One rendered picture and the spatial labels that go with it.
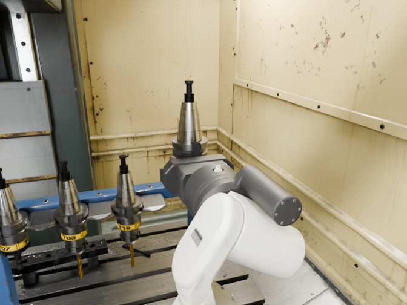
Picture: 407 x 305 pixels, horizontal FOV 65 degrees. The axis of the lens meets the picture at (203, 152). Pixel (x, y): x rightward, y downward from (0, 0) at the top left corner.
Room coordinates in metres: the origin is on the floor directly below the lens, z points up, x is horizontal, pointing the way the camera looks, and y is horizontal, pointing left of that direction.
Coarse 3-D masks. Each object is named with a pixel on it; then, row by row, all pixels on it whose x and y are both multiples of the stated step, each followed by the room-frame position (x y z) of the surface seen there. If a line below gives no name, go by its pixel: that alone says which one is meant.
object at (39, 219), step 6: (42, 210) 0.58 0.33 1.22; (48, 210) 0.58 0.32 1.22; (54, 210) 0.58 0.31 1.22; (30, 216) 0.55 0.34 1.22; (36, 216) 0.55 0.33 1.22; (42, 216) 0.55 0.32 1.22; (48, 216) 0.55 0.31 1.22; (54, 216) 0.55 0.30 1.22; (30, 222) 0.53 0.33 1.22; (36, 222) 0.53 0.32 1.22; (42, 222) 0.53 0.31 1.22; (48, 222) 0.53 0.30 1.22; (54, 222) 0.53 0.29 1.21; (30, 228) 0.51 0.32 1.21; (36, 228) 0.51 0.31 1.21; (42, 228) 0.52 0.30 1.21
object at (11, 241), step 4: (20, 236) 0.52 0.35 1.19; (24, 236) 0.53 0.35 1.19; (0, 240) 0.51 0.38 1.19; (4, 240) 0.51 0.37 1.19; (8, 240) 0.51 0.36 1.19; (12, 240) 0.51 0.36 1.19; (16, 240) 0.51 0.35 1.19; (20, 240) 0.52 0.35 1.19; (0, 244) 0.51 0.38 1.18; (4, 244) 0.51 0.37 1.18; (8, 244) 0.51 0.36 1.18; (12, 244) 0.51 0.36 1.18; (20, 248) 0.51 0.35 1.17
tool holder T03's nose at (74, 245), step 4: (80, 240) 0.55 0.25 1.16; (84, 240) 0.56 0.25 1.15; (68, 244) 0.55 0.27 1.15; (72, 244) 0.54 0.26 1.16; (76, 244) 0.55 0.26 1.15; (80, 244) 0.55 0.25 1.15; (84, 244) 0.56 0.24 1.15; (68, 248) 0.54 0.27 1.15; (72, 248) 0.54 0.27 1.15; (76, 248) 0.54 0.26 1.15; (80, 248) 0.55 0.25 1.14; (84, 248) 0.55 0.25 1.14; (72, 252) 0.54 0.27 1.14; (76, 252) 0.54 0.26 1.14; (80, 252) 0.55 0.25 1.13
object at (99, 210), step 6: (90, 204) 0.60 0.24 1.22; (96, 204) 0.60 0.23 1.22; (102, 204) 0.60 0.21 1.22; (108, 204) 0.60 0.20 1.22; (90, 210) 0.58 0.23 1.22; (96, 210) 0.58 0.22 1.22; (102, 210) 0.58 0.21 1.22; (108, 210) 0.58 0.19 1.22; (90, 216) 0.55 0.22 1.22; (96, 216) 0.56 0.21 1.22; (102, 216) 0.56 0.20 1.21; (108, 216) 0.56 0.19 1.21
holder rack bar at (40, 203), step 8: (144, 184) 0.68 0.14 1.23; (152, 184) 0.68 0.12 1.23; (160, 184) 0.68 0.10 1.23; (80, 192) 0.64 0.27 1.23; (88, 192) 0.64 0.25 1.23; (96, 192) 0.64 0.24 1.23; (104, 192) 0.64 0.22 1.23; (112, 192) 0.64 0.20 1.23; (136, 192) 0.64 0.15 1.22; (144, 192) 0.65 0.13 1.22; (152, 192) 0.65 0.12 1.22; (168, 192) 0.66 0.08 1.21; (24, 200) 0.60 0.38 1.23; (32, 200) 0.60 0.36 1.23; (40, 200) 0.60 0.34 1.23; (48, 200) 0.60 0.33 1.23; (56, 200) 0.60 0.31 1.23; (88, 200) 0.61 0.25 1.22; (96, 200) 0.61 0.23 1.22; (24, 208) 0.57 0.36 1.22; (32, 208) 0.57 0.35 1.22; (40, 208) 0.58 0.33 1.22; (48, 208) 0.58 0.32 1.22
